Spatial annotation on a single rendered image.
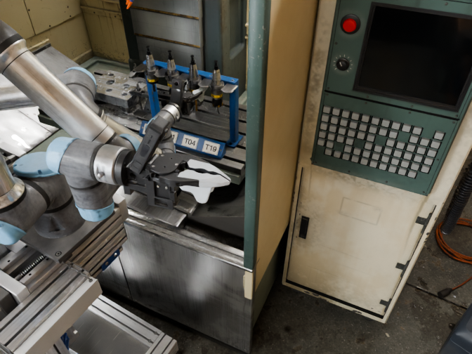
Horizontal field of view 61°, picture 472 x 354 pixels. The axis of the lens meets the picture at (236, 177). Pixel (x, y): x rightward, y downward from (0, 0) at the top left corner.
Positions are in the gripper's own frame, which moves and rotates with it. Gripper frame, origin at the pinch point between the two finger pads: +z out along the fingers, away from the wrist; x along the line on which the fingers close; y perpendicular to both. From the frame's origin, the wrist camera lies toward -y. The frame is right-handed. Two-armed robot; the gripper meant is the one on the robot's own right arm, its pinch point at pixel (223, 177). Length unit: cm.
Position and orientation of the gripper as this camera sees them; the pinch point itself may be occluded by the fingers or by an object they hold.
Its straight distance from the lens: 72.7
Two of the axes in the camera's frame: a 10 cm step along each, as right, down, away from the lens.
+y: -0.4, 8.3, 5.6
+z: 9.6, 1.8, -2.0
